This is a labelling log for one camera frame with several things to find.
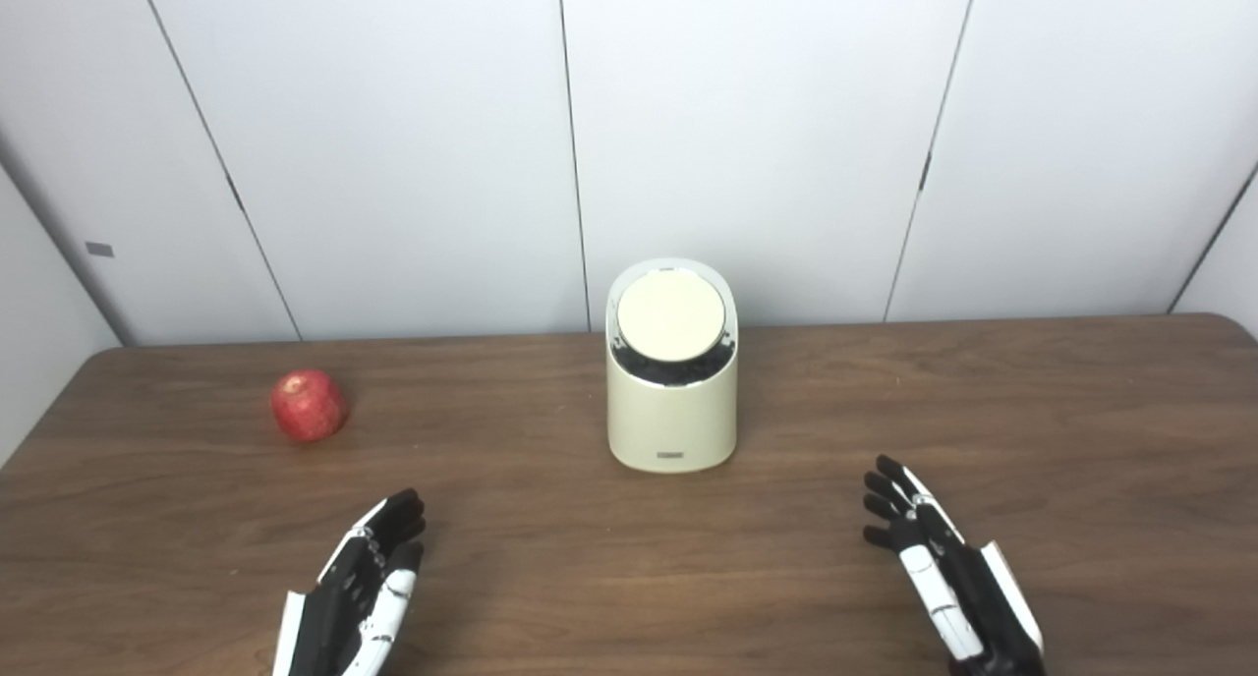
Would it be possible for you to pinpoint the black bin liner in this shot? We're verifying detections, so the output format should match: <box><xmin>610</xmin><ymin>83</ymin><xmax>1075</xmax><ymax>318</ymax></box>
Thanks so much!
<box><xmin>614</xmin><ymin>334</ymin><xmax>736</xmax><ymax>387</ymax></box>

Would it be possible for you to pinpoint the round cream bin lid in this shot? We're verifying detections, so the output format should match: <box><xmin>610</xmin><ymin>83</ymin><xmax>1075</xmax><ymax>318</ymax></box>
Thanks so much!
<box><xmin>616</xmin><ymin>271</ymin><xmax>727</xmax><ymax>363</ymax></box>

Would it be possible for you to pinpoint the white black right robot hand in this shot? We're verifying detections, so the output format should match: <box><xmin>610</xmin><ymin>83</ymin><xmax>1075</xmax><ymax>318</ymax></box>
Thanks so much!
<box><xmin>863</xmin><ymin>455</ymin><xmax>1045</xmax><ymax>676</ymax></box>

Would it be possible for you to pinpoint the red apple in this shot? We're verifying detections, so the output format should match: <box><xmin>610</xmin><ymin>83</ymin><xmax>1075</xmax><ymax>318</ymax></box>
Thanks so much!
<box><xmin>271</xmin><ymin>369</ymin><xmax>348</xmax><ymax>443</ymax></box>

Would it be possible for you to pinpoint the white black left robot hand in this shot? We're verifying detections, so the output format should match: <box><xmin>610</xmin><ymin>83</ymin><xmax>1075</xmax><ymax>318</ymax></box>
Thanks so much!
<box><xmin>273</xmin><ymin>489</ymin><xmax>428</xmax><ymax>676</ymax></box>

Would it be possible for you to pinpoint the cream-colored bin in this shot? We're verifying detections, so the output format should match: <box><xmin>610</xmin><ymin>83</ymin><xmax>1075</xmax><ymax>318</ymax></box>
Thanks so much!
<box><xmin>605</xmin><ymin>258</ymin><xmax>739</xmax><ymax>474</ymax></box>

